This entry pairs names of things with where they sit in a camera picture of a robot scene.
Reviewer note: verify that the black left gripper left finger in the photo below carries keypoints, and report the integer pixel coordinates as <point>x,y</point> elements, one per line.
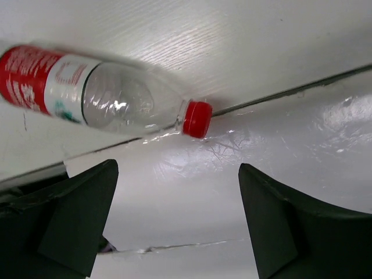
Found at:
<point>55,232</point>

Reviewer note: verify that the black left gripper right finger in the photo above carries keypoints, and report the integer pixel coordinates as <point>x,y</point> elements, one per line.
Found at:
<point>294,235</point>

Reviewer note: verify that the clear bottle red label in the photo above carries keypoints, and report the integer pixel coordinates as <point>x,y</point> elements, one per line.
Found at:
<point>116,97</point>

